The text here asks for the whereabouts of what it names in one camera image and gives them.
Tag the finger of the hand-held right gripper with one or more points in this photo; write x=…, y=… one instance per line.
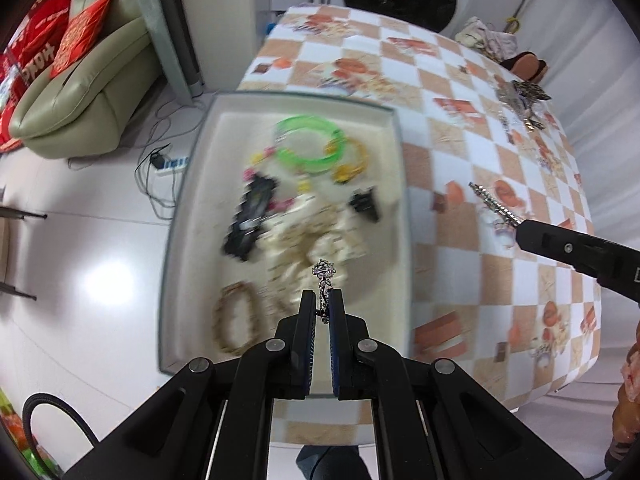
x=555, y=245

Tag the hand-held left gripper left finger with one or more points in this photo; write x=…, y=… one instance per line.
x=305, y=350

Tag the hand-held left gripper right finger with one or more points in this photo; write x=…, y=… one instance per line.
x=339, y=350

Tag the small black hair clip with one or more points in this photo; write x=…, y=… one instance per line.
x=365, y=205

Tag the black scalloped hair clip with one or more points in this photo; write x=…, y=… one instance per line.
x=250, y=210

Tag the white rectangular tray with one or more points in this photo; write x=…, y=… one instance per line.
x=235, y=125

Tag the person's dark trousers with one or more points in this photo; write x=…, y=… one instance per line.
x=332, y=462

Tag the gold hair clip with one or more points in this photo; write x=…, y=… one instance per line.
x=534, y=124

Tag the orange brown object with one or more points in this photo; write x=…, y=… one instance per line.
x=627, y=410

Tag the brown slippers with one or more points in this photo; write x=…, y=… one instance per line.
x=525, y=65

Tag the pile of pale clothes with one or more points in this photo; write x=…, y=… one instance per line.
x=482, y=35

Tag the yellow hanger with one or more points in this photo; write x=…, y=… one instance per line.
x=511, y=23

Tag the colourful bags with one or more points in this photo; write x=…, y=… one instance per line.
x=20, y=440

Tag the wooden stool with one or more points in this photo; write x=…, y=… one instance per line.
x=20, y=215

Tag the beige leather sofa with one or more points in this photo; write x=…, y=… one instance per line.
x=80, y=105

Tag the grey pillar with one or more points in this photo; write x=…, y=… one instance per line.
x=170, y=25

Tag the red square cushion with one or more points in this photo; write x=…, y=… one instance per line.
x=82, y=35

